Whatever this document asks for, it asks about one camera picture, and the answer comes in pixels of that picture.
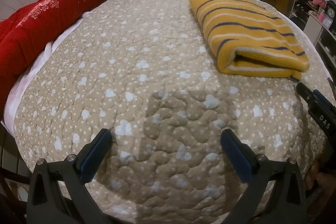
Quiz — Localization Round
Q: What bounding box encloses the yellow striped knit sweater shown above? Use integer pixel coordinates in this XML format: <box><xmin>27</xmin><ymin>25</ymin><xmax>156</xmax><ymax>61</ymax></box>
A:
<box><xmin>188</xmin><ymin>0</ymin><xmax>310</xmax><ymax>82</ymax></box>

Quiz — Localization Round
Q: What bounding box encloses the white shelf unit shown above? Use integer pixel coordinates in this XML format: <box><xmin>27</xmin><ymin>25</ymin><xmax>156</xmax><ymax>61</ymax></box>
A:
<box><xmin>289</xmin><ymin>0</ymin><xmax>335</xmax><ymax>77</ymax></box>

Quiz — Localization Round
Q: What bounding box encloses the small alarm clock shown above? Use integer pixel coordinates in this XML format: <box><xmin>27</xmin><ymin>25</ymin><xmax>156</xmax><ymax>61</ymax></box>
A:
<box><xmin>326</xmin><ymin>7</ymin><xmax>335</xmax><ymax>19</ymax></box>

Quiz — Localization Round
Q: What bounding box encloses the beige dotted quilt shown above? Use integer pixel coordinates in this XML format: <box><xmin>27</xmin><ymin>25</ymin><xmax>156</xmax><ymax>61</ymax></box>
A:
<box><xmin>14</xmin><ymin>0</ymin><xmax>334</xmax><ymax>223</ymax></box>

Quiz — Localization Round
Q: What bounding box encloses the red snowflake blanket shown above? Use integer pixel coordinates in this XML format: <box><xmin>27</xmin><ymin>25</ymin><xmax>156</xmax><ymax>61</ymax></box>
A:
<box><xmin>1</xmin><ymin>0</ymin><xmax>107</xmax><ymax>110</ymax></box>

